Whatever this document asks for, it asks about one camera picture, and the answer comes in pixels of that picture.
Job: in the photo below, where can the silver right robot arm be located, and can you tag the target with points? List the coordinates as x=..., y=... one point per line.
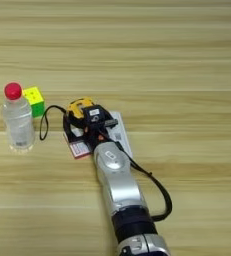
x=122, y=186

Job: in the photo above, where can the white rectangular remote device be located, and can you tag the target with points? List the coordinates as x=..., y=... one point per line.
x=123, y=133

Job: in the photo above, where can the clear bottle red cap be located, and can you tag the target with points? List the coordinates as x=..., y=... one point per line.
x=18, y=123

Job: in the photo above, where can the small white red box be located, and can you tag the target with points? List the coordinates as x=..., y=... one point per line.
x=79, y=149

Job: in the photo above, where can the yellow black tape measure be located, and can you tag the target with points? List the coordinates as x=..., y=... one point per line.
x=77, y=108

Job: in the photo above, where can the colourful puzzle cube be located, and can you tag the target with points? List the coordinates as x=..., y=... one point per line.
x=37, y=101

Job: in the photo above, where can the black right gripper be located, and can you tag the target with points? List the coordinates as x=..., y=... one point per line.
x=98, y=138

